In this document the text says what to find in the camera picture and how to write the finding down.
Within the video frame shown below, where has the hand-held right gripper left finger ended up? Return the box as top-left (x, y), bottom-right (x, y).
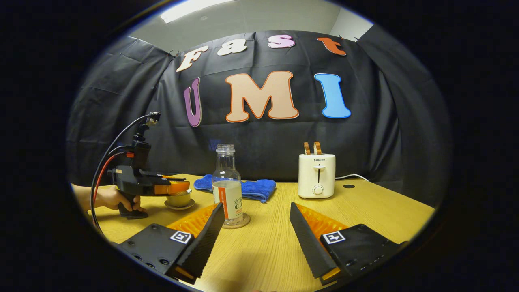
top-left (115, 202), bottom-right (226, 285)

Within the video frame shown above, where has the red gripper cable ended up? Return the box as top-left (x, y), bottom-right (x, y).
top-left (93, 152), bottom-right (134, 203)

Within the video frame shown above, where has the blue folded towel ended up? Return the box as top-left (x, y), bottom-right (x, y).
top-left (193, 174), bottom-right (277, 204)

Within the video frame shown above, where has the black backdrop cloth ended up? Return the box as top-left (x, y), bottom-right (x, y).
top-left (65, 22), bottom-right (454, 208)

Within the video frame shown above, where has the white toaster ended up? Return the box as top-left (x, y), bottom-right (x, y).
top-left (298, 153), bottom-right (337, 200)

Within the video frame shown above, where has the cream teacup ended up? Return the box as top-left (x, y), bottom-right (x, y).
top-left (167, 193), bottom-right (191, 208)

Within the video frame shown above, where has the clear water bottle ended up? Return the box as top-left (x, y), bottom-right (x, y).
top-left (212, 144), bottom-right (243, 226)

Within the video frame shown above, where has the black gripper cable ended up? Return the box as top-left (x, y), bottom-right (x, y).
top-left (90, 114), bottom-right (151, 228)

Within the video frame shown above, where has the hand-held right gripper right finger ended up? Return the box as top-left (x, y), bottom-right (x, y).
top-left (289, 202), bottom-right (409, 286)

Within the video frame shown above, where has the cream saucer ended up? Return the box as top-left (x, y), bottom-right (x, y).
top-left (164, 198), bottom-right (196, 211)

